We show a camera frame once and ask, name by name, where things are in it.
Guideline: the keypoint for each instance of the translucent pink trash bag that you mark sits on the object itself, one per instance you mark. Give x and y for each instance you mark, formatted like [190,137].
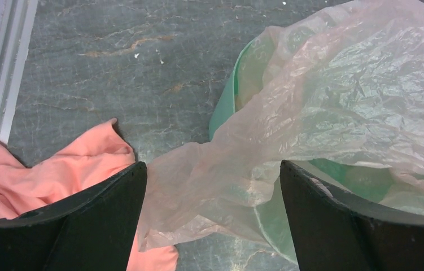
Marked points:
[345,84]

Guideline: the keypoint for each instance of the salmon pink cloth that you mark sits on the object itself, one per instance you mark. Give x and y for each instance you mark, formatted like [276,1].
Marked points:
[93,157]

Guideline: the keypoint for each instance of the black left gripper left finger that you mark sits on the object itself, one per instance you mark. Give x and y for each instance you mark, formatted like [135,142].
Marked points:
[90,230]

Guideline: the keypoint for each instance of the green plastic trash bin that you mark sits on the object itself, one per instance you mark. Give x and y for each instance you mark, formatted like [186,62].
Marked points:
[401,190]

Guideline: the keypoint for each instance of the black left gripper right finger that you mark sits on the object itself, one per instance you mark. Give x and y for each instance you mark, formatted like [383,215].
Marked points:
[333,229]

